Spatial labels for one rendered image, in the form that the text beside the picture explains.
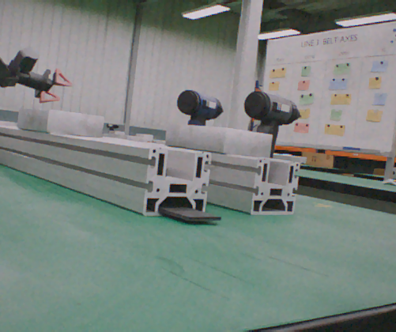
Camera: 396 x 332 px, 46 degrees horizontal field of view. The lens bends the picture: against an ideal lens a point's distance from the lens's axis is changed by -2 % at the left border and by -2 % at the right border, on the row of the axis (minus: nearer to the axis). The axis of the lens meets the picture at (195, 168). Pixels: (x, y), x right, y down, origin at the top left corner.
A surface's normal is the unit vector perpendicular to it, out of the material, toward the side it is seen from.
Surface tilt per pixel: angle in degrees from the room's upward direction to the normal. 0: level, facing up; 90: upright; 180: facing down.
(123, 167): 90
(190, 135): 90
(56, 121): 90
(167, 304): 0
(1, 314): 0
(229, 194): 90
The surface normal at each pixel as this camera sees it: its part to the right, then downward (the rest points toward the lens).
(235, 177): -0.77, -0.06
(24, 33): 0.56, 0.11
